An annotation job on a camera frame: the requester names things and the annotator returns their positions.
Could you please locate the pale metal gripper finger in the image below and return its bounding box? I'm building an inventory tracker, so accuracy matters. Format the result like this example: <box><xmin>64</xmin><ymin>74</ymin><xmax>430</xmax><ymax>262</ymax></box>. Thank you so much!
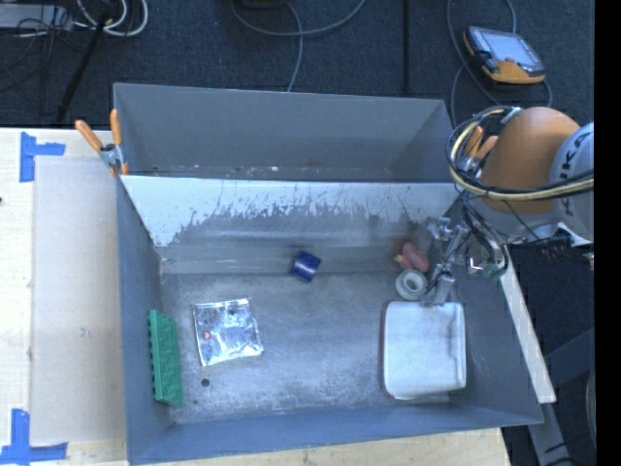
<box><xmin>418</xmin><ymin>268</ymin><xmax>441</xmax><ymax>308</ymax></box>
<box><xmin>431</xmin><ymin>274</ymin><xmax>458</xmax><ymax>309</ymax></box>

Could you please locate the white tape roll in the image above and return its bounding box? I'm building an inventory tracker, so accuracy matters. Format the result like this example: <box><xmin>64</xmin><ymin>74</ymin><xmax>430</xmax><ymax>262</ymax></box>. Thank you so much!
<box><xmin>393</xmin><ymin>268</ymin><xmax>430</xmax><ymax>303</ymax></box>

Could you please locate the white plastic box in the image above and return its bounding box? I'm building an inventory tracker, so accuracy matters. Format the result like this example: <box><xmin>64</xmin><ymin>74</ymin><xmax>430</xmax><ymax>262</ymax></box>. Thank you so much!
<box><xmin>381</xmin><ymin>299</ymin><xmax>469</xmax><ymax>402</ymax></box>

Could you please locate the dark blue cup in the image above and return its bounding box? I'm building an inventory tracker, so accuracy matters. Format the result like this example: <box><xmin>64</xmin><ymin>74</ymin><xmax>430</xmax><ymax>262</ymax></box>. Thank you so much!
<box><xmin>288</xmin><ymin>250</ymin><xmax>323</xmax><ymax>283</ymax></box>

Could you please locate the grey metal bin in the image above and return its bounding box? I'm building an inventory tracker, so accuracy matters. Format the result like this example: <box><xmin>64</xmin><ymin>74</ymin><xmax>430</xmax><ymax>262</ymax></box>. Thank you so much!
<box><xmin>112</xmin><ymin>83</ymin><xmax>545</xmax><ymax>466</ymax></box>

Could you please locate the pale wood flat board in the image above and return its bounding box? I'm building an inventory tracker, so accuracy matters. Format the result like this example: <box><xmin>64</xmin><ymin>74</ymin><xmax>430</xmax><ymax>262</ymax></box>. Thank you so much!
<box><xmin>27</xmin><ymin>154</ymin><xmax>128</xmax><ymax>449</ymax></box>

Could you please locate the dark green flat block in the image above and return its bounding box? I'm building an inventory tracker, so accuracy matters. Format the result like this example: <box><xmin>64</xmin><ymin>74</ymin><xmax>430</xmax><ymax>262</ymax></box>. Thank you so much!
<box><xmin>147</xmin><ymin>308</ymin><xmax>185</xmax><ymax>409</ymax></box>

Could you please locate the silver foil packet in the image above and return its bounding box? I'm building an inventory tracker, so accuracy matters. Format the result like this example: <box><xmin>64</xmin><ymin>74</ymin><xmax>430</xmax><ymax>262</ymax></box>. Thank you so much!
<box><xmin>191</xmin><ymin>297</ymin><xmax>265</xmax><ymax>368</ymax></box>

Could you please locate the pink toy food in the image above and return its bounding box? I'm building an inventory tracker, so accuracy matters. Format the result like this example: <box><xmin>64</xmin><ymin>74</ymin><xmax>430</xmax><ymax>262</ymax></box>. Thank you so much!
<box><xmin>394</xmin><ymin>241</ymin><xmax>431</xmax><ymax>273</ymax></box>

